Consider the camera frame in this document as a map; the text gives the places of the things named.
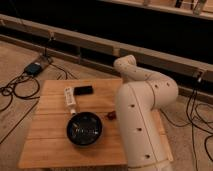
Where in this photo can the long wooden floor beam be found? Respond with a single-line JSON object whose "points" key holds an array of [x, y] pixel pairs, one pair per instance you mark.
{"points": [[162, 60]]}

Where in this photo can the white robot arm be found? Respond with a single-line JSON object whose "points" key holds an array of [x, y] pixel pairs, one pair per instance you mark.
{"points": [[142, 91]]}

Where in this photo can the black rectangular block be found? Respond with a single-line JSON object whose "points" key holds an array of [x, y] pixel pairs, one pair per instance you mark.
{"points": [[83, 90]]}

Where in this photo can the brown sausage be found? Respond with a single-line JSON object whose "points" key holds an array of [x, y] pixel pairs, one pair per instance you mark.
{"points": [[111, 115]]}

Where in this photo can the black bowl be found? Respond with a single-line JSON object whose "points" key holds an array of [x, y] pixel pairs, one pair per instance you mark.
{"points": [[84, 128]]}

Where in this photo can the wooden table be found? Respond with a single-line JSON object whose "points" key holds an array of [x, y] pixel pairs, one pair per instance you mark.
{"points": [[47, 145]]}

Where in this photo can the blue power adapter box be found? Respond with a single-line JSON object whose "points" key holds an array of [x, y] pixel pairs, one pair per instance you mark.
{"points": [[33, 69]]}

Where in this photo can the white bottle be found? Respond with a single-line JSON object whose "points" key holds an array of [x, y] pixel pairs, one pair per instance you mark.
{"points": [[70, 99]]}

